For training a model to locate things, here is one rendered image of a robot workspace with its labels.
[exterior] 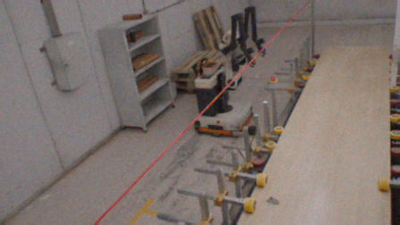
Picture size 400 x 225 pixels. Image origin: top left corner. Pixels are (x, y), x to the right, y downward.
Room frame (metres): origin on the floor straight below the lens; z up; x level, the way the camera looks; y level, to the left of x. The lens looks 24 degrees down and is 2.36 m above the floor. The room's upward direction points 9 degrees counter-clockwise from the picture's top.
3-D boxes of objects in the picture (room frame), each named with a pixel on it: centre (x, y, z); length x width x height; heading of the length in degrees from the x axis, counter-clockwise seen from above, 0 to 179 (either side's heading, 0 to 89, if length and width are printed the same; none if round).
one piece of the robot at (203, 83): (4.50, -0.26, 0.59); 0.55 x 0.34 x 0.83; 151
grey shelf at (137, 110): (5.15, 0.80, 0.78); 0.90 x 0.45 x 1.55; 151
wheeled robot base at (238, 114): (4.46, -0.34, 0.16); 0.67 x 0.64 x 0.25; 61
